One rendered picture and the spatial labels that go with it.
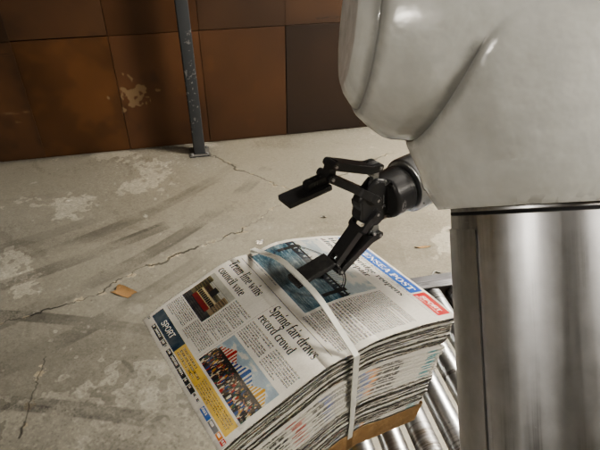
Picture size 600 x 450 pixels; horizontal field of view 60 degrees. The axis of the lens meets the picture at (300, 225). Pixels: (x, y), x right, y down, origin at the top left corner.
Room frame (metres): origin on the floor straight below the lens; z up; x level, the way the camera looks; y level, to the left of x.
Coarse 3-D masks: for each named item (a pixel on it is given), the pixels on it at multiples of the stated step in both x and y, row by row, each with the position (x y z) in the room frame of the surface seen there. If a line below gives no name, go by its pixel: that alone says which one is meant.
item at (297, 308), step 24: (240, 264) 0.68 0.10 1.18; (264, 264) 0.68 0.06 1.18; (264, 288) 0.61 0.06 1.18; (288, 288) 0.62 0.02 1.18; (288, 312) 0.56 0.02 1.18; (312, 312) 0.56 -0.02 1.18; (336, 312) 0.56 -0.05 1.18; (312, 336) 0.51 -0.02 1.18; (336, 336) 0.52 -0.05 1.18; (360, 336) 0.51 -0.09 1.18; (336, 360) 0.47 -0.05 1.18; (360, 360) 0.49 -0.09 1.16; (336, 384) 0.47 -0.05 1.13; (360, 384) 0.49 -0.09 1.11; (336, 408) 0.47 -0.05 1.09; (360, 408) 0.49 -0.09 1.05
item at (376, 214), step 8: (352, 216) 0.68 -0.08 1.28; (376, 216) 0.66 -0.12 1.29; (352, 224) 0.66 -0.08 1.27; (368, 224) 0.65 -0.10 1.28; (344, 232) 0.66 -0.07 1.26; (352, 232) 0.65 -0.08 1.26; (360, 232) 0.65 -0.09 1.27; (344, 240) 0.65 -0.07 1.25; (352, 240) 0.64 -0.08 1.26; (336, 248) 0.64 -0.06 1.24; (344, 248) 0.64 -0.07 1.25; (352, 248) 0.64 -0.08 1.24; (328, 256) 0.64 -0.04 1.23; (344, 256) 0.63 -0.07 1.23; (336, 264) 0.62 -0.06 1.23
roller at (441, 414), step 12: (432, 372) 0.76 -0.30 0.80; (432, 384) 0.73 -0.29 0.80; (432, 396) 0.70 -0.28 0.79; (444, 396) 0.70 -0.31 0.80; (432, 408) 0.68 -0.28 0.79; (444, 408) 0.67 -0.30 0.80; (444, 420) 0.64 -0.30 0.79; (456, 420) 0.64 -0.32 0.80; (444, 432) 0.62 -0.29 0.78; (456, 432) 0.61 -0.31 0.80; (456, 444) 0.59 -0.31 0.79
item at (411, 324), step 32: (352, 288) 0.63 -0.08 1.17; (384, 288) 0.64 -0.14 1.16; (416, 288) 0.66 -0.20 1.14; (384, 320) 0.55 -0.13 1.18; (416, 320) 0.57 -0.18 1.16; (448, 320) 0.59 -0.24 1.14; (384, 352) 0.51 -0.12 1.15; (416, 352) 0.55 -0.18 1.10; (384, 384) 0.51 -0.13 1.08; (416, 384) 0.55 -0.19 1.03; (384, 416) 0.52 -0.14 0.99
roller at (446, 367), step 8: (448, 352) 0.82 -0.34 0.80; (440, 360) 0.80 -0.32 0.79; (448, 360) 0.80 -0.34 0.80; (440, 368) 0.79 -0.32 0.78; (448, 368) 0.78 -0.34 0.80; (448, 376) 0.76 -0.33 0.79; (448, 384) 0.74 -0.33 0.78; (456, 384) 0.73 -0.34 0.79; (456, 392) 0.72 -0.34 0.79; (456, 400) 0.70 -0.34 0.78
